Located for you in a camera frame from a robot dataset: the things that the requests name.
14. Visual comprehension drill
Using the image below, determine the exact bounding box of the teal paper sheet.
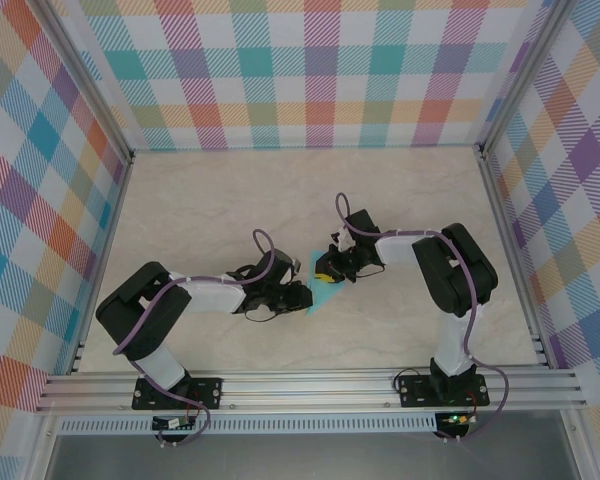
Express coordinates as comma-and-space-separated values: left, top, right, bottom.
304, 249, 354, 318

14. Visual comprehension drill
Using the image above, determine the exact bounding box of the grey metal panel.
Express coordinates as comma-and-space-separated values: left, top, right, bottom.
44, 432, 581, 480

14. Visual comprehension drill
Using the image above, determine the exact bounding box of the left circuit board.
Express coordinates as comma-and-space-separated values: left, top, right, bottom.
151, 415, 197, 432

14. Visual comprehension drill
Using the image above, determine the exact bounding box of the thin black right gripper cable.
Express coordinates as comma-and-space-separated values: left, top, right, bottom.
349, 262, 386, 284

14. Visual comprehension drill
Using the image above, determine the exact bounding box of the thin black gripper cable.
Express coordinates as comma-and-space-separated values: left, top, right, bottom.
349, 262, 386, 284
244, 307, 281, 324

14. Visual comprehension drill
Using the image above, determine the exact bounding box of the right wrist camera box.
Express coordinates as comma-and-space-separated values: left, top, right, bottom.
329, 227, 356, 254

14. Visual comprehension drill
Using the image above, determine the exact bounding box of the thin black left gripper cable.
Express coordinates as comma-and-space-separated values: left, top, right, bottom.
244, 307, 281, 324

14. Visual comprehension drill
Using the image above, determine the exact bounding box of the aluminium front rail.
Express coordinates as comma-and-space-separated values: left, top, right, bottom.
34, 368, 589, 414

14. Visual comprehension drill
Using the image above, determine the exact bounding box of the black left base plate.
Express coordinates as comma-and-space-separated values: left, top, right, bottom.
131, 377, 224, 412

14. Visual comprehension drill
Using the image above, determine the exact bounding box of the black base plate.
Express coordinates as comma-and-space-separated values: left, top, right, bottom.
131, 377, 224, 412
396, 374, 491, 409

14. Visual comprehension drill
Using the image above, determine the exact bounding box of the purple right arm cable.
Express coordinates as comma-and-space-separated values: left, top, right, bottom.
334, 192, 511, 444

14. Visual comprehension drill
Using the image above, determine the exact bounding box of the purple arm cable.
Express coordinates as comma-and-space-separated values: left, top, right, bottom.
112, 228, 301, 448
334, 192, 511, 444

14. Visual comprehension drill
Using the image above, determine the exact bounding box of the perforated white cable tray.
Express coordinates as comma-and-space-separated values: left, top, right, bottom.
54, 412, 481, 435

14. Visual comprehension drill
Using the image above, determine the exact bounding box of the thin black base wire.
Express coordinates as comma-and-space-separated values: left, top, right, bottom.
393, 363, 434, 391

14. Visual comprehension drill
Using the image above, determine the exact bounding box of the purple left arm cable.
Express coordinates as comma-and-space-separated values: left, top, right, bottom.
112, 228, 301, 448

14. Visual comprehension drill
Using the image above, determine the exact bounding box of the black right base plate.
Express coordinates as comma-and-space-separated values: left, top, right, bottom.
396, 374, 491, 409

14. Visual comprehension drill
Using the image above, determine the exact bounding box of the aluminium side rail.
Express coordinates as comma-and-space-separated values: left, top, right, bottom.
477, 149, 556, 371
67, 154, 136, 376

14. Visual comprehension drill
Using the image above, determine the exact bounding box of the aluminium frame post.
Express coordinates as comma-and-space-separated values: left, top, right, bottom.
32, 0, 136, 166
477, 0, 569, 161

